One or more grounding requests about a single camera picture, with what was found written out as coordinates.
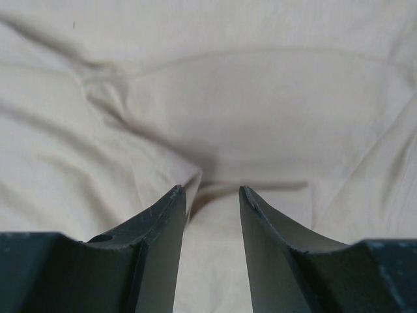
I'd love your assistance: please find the beige t shirt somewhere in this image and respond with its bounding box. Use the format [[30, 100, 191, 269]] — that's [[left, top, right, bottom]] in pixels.
[[1, 1, 416, 312]]

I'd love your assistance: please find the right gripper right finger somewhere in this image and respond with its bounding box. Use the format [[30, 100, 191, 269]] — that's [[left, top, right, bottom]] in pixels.
[[239, 186, 416, 312]]

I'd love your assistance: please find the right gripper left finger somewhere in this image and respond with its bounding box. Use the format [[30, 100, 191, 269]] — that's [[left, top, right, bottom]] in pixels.
[[1, 185, 186, 312]]

